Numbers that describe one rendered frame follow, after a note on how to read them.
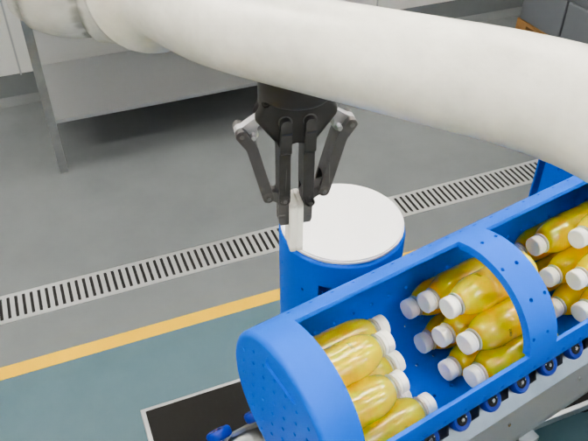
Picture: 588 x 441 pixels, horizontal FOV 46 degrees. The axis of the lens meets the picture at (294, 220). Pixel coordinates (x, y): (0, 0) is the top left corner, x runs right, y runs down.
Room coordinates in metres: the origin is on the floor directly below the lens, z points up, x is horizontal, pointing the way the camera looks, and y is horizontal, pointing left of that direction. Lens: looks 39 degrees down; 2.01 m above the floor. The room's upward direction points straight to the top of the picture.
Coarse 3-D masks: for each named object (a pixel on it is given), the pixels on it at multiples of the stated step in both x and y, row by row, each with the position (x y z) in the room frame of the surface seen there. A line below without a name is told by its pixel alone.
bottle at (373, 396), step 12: (360, 384) 0.67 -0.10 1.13; (372, 384) 0.67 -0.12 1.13; (384, 384) 0.67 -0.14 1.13; (396, 384) 0.68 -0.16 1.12; (360, 396) 0.65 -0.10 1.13; (372, 396) 0.65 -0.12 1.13; (384, 396) 0.65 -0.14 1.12; (396, 396) 0.67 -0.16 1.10; (360, 408) 0.63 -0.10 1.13; (372, 408) 0.63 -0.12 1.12; (384, 408) 0.64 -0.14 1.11; (360, 420) 0.62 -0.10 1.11; (372, 420) 0.63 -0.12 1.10
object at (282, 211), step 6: (270, 186) 0.60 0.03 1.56; (276, 192) 0.60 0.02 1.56; (276, 198) 0.60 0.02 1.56; (276, 204) 0.61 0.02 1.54; (276, 210) 0.61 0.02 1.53; (282, 210) 0.60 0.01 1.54; (288, 210) 0.60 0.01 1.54; (282, 216) 0.60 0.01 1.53; (288, 216) 0.60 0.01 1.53; (282, 222) 0.60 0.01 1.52; (288, 222) 0.60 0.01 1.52
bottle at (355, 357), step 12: (360, 336) 0.73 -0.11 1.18; (372, 336) 0.74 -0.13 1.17; (336, 348) 0.70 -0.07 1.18; (348, 348) 0.70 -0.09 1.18; (360, 348) 0.70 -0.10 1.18; (372, 348) 0.71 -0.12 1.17; (384, 348) 0.72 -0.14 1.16; (336, 360) 0.68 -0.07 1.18; (348, 360) 0.68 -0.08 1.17; (360, 360) 0.68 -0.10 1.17; (372, 360) 0.69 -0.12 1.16; (348, 372) 0.67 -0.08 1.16; (360, 372) 0.67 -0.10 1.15; (348, 384) 0.66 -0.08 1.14
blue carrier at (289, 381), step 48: (576, 192) 1.22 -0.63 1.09; (480, 240) 0.90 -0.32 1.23; (336, 288) 0.82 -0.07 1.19; (384, 288) 0.92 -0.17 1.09; (528, 288) 0.80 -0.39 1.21; (240, 336) 0.74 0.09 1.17; (288, 336) 0.68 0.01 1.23; (528, 336) 0.75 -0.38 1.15; (576, 336) 0.80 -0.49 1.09; (288, 384) 0.61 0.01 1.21; (336, 384) 0.61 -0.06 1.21; (432, 384) 0.80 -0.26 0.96; (480, 384) 0.68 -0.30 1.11; (288, 432) 0.61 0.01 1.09; (336, 432) 0.55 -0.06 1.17; (432, 432) 0.63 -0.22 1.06
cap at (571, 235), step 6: (576, 228) 1.01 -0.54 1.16; (582, 228) 1.01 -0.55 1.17; (570, 234) 1.01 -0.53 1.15; (576, 234) 1.00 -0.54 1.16; (582, 234) 0.99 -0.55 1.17; (570, 240) 1.00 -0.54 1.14; (576, 240) 0.99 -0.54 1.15; (582, 240) 0.98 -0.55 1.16; (576, 246) 0.99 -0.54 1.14; (582, 246) 0.98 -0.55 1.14
